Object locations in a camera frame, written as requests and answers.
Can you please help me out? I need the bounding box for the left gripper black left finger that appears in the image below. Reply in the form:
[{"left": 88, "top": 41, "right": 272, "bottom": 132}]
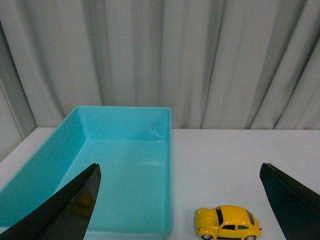
[{"left": 0, "top": 163, "right": 101, "bottom": 240}]

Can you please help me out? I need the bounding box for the yellow beetle toy car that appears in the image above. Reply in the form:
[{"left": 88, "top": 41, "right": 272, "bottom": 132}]
[{"left": 194, "top": 205, "right": 262, "bottom": 240}]

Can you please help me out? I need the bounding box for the turquoise plastic storage box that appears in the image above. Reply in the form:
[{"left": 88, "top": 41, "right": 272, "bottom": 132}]
[{"left": 0, "top": 106, "right": 174, "bottom": 240}]

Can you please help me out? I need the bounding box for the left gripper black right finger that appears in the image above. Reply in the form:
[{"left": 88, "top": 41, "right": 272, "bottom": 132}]
[{"left": 259, "top": 163, "right": 320, "bottom": 240}]

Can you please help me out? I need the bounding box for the grey pleated curtain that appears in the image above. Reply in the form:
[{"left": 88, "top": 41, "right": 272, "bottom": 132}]
[{"left": 0, "top": 0, "right": 320, "bottom": 159}]

